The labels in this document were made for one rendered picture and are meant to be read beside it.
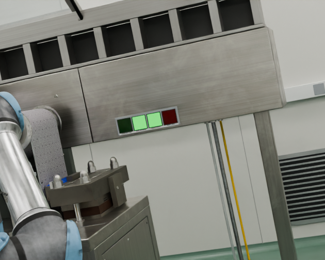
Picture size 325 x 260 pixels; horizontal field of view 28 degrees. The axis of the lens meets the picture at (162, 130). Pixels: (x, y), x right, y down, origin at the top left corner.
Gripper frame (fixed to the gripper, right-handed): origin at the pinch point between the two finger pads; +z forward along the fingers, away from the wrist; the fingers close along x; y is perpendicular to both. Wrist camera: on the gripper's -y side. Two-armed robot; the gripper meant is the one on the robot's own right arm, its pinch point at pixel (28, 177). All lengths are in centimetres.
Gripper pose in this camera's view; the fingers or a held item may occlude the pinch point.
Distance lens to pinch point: 221.6
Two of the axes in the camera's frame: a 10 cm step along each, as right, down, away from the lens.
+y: -2.2, -9.8, -0.5
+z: 2.4, -1.0, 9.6
